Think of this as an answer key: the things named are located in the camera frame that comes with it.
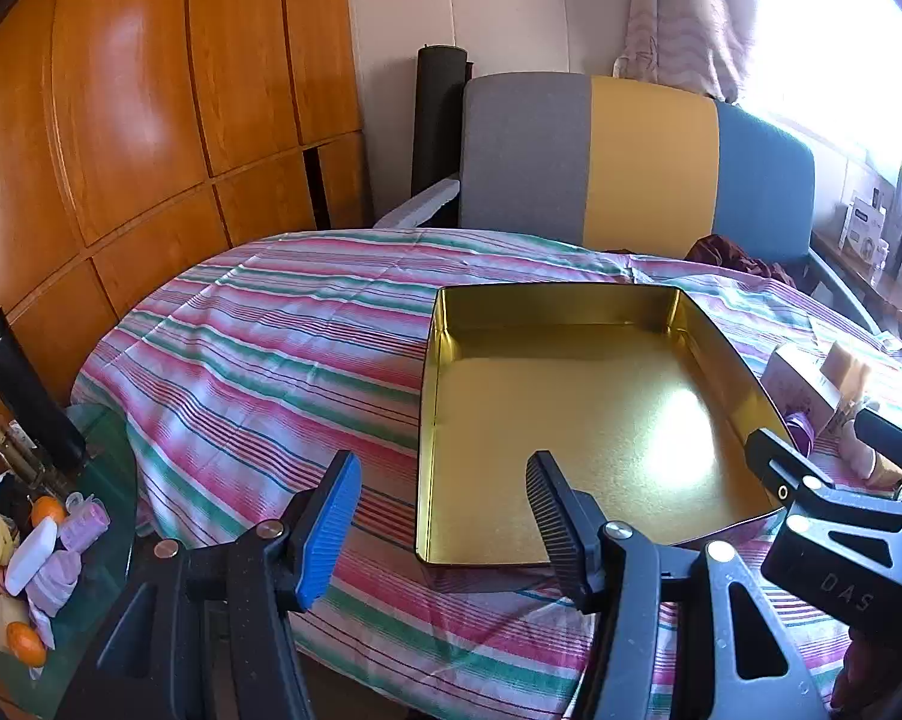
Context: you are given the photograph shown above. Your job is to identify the dark red cloth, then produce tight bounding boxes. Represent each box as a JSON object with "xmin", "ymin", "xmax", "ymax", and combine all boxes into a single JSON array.
[{"xmin": 687, "ymin": 235, "xmax": 797, "ymax": 287}]

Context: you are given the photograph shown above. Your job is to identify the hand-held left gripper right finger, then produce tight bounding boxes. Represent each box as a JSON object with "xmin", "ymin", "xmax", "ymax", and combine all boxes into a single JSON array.
[{"xmin": 526, "ymin": 450, "xmax": 831, "ymax": 720}]

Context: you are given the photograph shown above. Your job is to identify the grey yellow blue sofa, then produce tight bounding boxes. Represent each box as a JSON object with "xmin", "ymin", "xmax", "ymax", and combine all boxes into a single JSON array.
[{"xmin": 376, "ymin": 73, "xmax": 883, "ymax": 331}]

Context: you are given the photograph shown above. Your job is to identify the wooden wardrobe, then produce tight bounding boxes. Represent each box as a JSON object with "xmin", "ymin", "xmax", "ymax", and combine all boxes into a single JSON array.
[{"xmin": 0, "ymin": 0, "xmax": 373, "ymax": 466}]

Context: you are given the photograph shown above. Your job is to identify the white printed carton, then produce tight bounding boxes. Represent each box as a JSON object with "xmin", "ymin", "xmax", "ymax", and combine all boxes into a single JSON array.
[{"xmin": 841, "ymin": 195, "xmax": 887, "ymax": 252}]

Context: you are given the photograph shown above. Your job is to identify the wooden desk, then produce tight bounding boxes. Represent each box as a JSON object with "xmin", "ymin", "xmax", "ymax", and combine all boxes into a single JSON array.
[{"xmin": 811, "ymin": 229, "xmax": 902, "ymax": 346}]

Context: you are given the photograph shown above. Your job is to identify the purple candy packet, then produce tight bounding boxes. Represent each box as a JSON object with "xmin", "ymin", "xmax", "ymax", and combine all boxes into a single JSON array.
[{"xmin": 784, "ymin": 412, "xmax": 816, "ymax": 455}]

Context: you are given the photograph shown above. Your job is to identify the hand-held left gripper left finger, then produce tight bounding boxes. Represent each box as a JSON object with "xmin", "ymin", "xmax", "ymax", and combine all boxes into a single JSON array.
[{"xmin": 61, "ymin": 450, "xmax": 363, "ymax": 720}]

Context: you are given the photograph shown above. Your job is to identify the patterned pink curtain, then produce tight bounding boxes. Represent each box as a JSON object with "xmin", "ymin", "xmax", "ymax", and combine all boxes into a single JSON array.
[{"xmin": 616, "ymin": 0, "xmax": 767, "ymax": 102}]

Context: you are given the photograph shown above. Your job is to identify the beige snack box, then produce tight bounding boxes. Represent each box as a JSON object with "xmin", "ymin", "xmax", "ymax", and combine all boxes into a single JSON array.
[{"xmin": 762, "ymin": 345, "xmax": 834, "ymax": 428}]

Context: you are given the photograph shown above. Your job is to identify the white oblong case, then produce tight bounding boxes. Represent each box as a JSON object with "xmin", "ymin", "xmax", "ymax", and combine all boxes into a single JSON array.
[{"xmin": 4, "ymin": 521, "xmax": 60, "ymax": 593}]

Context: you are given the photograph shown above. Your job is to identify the yellow snack packet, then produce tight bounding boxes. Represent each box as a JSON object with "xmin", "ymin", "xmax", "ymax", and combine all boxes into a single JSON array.
[{"xmin": 826, "ymin": 341, "xmax": 872, "ymax": 406}]

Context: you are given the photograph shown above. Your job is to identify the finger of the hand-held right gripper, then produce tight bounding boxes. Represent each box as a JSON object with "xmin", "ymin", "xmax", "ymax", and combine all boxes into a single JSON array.
[
  {"xmin": 854, "ymin": 406, "xmax": 902, "ymax": 481},
  {"xmin": 745, "ymin": 427, "xmax": 902, "ymax": 522}
]

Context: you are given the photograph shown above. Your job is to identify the golden tin box maroon sides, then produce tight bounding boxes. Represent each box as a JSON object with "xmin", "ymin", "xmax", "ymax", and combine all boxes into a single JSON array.
[{"xmin": 415, "ymin": 285, "xmax": 797, "ymax": 567}]

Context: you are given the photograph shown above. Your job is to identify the purple ribbed roll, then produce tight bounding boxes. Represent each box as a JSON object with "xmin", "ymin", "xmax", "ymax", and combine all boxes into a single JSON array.
[
  {"xmin": 59, "ymin": 499, "xmax": 110, "ymax": 550},
  {"xmin": 29, "ymin": 549, "xmax": 84, "ymax": 616}
]

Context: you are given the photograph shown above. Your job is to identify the black rolled mat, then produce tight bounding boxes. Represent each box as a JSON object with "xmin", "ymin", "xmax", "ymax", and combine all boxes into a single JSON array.
[{"xmin": 412, "ymin": 45, "xmax": 471, "ymax": 200}]

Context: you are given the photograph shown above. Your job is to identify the round glass side table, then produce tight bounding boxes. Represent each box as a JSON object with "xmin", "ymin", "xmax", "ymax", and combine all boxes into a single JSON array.
[{"xmin": 0, "ymin": 401, "xmax": 140, "ymax": 713}]

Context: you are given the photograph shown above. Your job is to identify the black thermos bottle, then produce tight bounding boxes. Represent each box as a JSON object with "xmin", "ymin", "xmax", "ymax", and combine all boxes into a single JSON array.
[{"xmin": 0, "ymin": 306, "xmax": 88, "ymax": 470}]

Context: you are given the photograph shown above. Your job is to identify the window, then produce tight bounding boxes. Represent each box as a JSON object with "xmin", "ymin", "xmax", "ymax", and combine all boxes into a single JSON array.
[{"xmin": 743, "ymin": 0, "xmax": 902, "ymax": 166}]

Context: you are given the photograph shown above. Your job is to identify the striped pink green tablecloth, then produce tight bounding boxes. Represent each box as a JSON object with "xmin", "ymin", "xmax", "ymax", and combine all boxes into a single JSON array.
[{"xmin": 71, "ymin": 229, "xmax": 902, "ymax": 720}]

